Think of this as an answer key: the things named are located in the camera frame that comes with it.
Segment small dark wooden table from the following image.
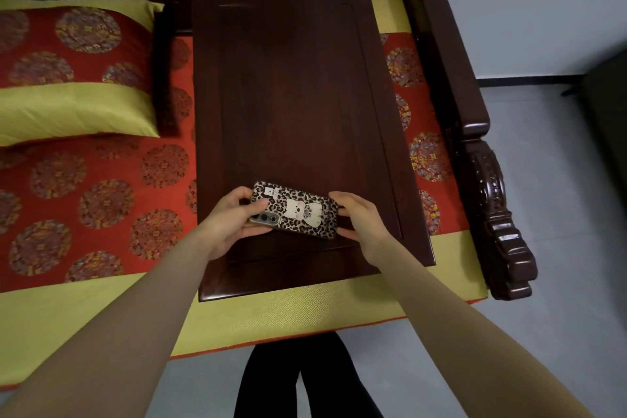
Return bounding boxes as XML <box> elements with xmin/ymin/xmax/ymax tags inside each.
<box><xmin>190</xmin><ymin>0</ymin><xmax>437</xmax><ymax>303</ymax></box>

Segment red and yellow pillow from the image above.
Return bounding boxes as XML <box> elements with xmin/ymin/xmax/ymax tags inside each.
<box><xmin>0</xmin><ymin>0</ymin><xmax>165</xmax><ymax>148</ymax></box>

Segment person's black trousers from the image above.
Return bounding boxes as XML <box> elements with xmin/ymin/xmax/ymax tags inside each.
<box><xmin>234</xmin><ymin>332</ymin><xmax>386</xmax><ymax>418</ymax></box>

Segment red and yellow seat cushion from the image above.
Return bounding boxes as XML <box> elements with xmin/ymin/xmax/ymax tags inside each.
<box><xmin>0</xmin><ymin>0</ymin><xmax>489</xmax><ymax>391</ymax></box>

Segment leopard print phone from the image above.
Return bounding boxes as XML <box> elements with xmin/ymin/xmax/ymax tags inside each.
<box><xmin>248</xmin><ymin>181</ymin><xmax>340</xmax><ymax>240</ymax></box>

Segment dark furniture piece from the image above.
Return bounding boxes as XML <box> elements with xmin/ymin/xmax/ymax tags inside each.
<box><xmin>561</xmin><ymin>56</ymin><xmax>627</xmax><ymax>200</ymax></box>

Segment black baseboard strip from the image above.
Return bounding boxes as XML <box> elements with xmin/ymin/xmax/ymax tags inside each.
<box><xmin>477</xmin><ymin>73</ymin><xmax>588</xmax><ymax>88</ymax></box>

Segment person's right forearm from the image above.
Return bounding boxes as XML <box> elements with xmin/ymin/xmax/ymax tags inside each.
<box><xmin>365</xmin><ymin>242</ymin><xmax>596</xmax><ymax>418</ymax></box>

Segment dark carved wooden sofa frame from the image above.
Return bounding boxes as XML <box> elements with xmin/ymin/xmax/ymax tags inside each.
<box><xmin>0</xmin><ymin>0</ymin><xmax>539</xmax><ymax>301</ymax></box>

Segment person's left forearm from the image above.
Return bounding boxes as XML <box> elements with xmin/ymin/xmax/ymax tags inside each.
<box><xmin>0</xmin><ymin>225</ymin><xmax>219</xmax><ymax>418</ymax></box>

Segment person's left hand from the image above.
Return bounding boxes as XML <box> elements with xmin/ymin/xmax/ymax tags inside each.
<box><xmin>196</xmin><ymin>186</ymin><xmax>273</xmax><ymax>263</ymax></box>

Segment person's right hand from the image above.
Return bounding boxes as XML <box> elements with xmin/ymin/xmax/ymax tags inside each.
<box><xmin>329</xmin><ymin>191</ymin><xmax>393</xmax><ymax>259</ymax></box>

